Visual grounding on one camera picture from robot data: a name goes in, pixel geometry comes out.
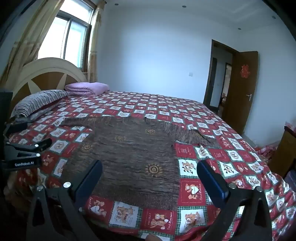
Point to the red bear print bedsheet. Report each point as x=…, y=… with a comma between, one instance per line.
x=203, y=120

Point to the grey striped pillow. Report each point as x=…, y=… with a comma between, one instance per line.
x=37, y=102

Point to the brown wooden door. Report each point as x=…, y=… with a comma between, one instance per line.
x=240, y=104

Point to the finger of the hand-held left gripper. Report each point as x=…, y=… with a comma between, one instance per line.
x=15, y=128
x=30, y=145

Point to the window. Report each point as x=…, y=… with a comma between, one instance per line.
x=69, y=37

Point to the brown knit sweater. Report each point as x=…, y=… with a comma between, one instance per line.
x=129, y=162

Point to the dark wooden door frame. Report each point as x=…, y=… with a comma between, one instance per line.
x=208, y=76

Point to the cream and wood headboard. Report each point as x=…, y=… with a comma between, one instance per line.
x=46, y=69

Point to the purple folded blanket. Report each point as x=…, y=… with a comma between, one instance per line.
x=86, y=88

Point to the wooden cabinet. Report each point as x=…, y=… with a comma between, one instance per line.
x=283, y=153

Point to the red door decoration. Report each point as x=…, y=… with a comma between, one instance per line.
x=245, y=71

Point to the beige curtain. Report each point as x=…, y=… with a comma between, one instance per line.
x=30, y=34
x=94, y=46

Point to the person's right hand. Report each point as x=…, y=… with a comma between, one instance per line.
x=149, y=237

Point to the red printed cloth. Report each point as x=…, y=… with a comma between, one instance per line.
x=266, y=151

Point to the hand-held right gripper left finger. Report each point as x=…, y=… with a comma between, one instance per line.
x=91, y=178

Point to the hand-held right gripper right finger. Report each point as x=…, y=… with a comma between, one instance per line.
x=211, y=182

